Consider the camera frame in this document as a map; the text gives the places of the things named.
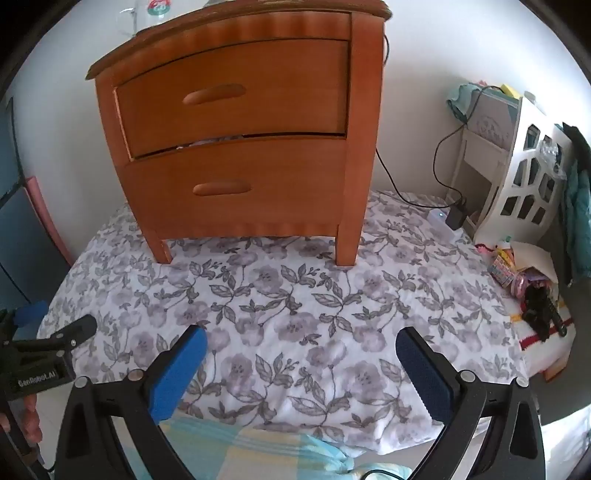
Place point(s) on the teal yellow plaid blanket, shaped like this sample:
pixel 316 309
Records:
pixel 212 450

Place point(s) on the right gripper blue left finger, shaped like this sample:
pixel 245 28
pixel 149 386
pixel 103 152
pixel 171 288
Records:
pixel 88 445

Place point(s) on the person's left hand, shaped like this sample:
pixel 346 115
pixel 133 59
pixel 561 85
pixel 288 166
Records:
pixel 27 420

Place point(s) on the glass mug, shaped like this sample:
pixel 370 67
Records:
pixel 135 16

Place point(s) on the black power adapter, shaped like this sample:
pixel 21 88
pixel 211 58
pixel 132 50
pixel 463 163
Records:
pixel 457 215

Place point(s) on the black toy on towel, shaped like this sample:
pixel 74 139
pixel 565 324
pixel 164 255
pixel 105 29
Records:
pixel 540 313

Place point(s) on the wooden nightstand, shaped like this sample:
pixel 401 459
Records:
pixel 359 23

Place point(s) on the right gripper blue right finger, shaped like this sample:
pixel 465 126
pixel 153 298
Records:
pixel 513 444

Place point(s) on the teal hanging garment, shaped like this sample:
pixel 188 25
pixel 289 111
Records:
pixel 575 209

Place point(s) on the dark blue cabinet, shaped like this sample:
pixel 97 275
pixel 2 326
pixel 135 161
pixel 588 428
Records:
pixel 32 268

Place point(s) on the pink foam mat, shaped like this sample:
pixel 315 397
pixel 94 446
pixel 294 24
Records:
pixel 40 207

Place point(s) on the white dollhouse shelf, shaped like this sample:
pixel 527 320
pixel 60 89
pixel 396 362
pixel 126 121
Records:
pixel 511 168

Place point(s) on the colourful toy pile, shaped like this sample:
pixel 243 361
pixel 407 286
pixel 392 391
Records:
pixel 517 265

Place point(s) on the floral bed sheet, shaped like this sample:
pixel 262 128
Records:
pixel 295 342

